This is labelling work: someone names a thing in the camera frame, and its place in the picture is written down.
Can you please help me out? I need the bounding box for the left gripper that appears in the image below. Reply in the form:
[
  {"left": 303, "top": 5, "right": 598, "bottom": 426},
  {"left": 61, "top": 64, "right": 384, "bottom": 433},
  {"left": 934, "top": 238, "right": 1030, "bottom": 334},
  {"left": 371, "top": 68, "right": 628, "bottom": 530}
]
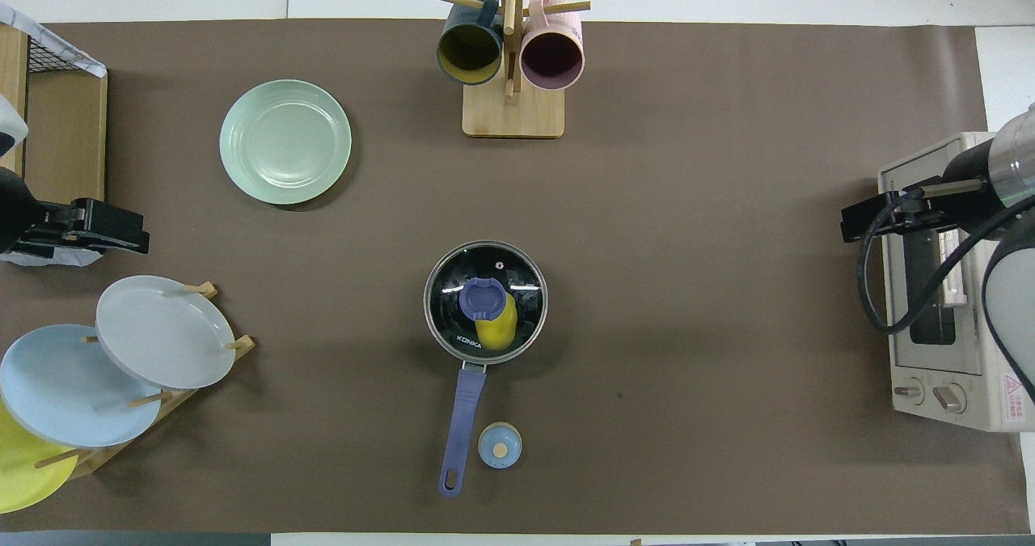
[{"left": 0, "top": 166, "right": 151, "bottom": 268}]

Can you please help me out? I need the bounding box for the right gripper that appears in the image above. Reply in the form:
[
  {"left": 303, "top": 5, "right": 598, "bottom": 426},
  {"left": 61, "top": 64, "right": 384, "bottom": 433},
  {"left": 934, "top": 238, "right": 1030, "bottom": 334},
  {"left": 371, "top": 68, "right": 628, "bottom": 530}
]
[{"left": 841, "top": 138, "right": 1003, "bottom": 243}]

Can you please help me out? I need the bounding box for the glass lid blue knob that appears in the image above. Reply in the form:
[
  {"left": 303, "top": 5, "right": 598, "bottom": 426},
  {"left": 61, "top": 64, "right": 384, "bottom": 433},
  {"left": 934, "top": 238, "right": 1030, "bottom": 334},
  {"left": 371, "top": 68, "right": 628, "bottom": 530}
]
[{"left": 424, "top": 240, "right": 549, "bottom": 366}]

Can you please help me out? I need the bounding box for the grey plate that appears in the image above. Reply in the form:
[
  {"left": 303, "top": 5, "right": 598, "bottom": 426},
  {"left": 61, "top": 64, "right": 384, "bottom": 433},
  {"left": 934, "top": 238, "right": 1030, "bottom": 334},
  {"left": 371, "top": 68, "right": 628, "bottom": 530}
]
[{"left": 95, "top": 275, "right": 238, "bottom": 391}]

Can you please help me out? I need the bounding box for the light blue plate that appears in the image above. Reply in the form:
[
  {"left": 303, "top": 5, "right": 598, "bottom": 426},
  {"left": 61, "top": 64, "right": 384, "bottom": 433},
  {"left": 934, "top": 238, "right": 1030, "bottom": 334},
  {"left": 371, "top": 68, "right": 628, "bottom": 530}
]
[{"left": 0, "top": 324, "right": 163, "bottom": 449}]

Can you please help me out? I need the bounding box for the pale green plate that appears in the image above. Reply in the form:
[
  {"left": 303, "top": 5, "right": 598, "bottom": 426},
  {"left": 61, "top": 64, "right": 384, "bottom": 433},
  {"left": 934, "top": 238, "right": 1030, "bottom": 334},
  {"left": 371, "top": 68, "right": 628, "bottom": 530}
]
[{"left": 219, "top": 79, "right": 353, "bottom": 206}]

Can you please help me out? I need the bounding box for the wooden plate rack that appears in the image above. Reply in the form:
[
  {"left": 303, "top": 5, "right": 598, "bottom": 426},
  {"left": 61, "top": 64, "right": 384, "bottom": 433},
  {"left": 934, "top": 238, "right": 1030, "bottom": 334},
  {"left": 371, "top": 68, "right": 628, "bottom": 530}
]
[{"left": 32, "top": 281, "right": 256, "bottom": 480}]

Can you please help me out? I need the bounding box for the yellow plate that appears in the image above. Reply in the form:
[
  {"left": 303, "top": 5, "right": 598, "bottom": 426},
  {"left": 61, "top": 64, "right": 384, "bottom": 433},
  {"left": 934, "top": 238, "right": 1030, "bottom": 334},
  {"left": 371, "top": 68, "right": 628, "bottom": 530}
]
[{"left": 0, "top": 400, "right": 80, "bottom": 515}]

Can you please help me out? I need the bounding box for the wooden shelf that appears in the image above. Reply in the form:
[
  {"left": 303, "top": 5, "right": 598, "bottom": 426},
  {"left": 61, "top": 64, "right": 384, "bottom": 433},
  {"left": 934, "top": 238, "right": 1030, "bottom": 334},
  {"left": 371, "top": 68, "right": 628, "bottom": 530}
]
[{"left": 0, "top": 24, "right": 108, "bottom": 205}]

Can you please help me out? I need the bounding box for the beige toaster oven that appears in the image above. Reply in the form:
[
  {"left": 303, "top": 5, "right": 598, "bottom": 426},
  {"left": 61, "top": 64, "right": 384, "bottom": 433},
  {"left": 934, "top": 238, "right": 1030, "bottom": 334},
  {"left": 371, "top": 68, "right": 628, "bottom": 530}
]
[{"left": 878, "top": 131, "right": 1035, "bottom": 433}]

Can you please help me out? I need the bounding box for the brown table mat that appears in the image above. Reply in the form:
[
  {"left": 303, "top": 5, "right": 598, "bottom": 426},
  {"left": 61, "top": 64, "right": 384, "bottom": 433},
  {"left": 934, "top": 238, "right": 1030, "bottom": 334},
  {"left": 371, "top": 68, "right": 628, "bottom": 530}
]
[{"left": 0, "top": 19, "right": 1029, "bottom": 535}]

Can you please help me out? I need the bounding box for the pink ribbed mug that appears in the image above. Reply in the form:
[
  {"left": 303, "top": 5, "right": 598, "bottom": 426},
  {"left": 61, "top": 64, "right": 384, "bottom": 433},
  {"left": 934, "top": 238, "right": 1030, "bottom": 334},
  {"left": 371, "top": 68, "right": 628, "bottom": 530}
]
[{"left": 520, "top": 0, "right": 585, "bottom": 91}]

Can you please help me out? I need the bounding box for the wooden mug tree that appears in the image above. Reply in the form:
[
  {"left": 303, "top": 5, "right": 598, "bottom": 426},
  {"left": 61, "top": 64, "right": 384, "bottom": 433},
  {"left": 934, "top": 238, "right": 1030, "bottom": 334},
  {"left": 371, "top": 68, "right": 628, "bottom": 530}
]
[{"left": 434, "top": 0, "right": 591, "bottom": 139}]

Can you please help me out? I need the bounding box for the dark teal mug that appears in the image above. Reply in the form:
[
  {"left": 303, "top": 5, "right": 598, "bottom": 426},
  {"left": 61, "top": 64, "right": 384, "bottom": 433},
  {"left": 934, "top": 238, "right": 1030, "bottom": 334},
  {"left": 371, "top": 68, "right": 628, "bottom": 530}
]
[{"left": 437, "top": 0, "right": 505, "bottom": 87}]

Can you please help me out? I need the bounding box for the dark blue saucepan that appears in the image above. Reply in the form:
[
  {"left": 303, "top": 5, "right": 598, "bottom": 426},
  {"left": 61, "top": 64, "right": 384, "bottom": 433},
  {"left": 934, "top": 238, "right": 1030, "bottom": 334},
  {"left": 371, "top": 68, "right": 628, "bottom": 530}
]
[{"left": 424, "top": 240, "right": 549, "bottom": 497}]

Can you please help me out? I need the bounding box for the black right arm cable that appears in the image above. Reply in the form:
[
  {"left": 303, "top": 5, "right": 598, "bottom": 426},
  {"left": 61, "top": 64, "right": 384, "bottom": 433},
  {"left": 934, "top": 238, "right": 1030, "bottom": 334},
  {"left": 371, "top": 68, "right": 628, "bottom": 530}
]
[{"left": 857, "top": 188, "right": 1035, "bottom": 336}]

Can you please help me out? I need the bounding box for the black wire basket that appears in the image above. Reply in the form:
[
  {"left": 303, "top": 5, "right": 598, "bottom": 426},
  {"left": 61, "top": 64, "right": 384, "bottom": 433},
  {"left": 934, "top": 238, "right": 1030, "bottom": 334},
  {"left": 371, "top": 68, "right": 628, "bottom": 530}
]
[{"left": 24, "top": 30, "right": 91, "bottom": 75}]

